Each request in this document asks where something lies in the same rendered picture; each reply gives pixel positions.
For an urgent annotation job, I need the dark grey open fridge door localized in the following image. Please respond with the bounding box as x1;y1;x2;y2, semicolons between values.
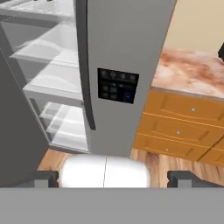
0;47;51;188

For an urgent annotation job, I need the black object on worktop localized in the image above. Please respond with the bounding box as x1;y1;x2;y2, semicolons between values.
217;43;224;61

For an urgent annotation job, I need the dark grey fridge door handle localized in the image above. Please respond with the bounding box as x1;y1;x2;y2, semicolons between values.
74;0;97;131

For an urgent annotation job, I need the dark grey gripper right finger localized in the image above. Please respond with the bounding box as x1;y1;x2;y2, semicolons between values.
166;170;224;189

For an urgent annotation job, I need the clear fridge shelf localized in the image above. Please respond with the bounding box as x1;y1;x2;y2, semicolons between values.
22;64;85;102
38;101;89;152
9;37;81;68
0;0;75;19

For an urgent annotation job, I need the orange wooden cupboard door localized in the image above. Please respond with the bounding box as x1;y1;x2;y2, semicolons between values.
198;136;224;169

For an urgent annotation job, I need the grey fridge body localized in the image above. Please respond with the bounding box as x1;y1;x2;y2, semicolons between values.
0;0;90;154

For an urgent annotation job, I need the grey fridge door with panel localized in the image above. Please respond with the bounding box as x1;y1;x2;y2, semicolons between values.
74;0;178;159

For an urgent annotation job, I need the orange wooden drawer front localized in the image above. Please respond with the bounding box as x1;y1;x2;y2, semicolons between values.
143;87;224;130
132;132;213;162
136;112;224;149

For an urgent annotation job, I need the white rounded object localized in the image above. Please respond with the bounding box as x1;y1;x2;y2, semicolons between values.
58;154;151;189

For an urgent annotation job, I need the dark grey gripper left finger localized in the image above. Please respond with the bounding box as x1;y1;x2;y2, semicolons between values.
12;170;60;189

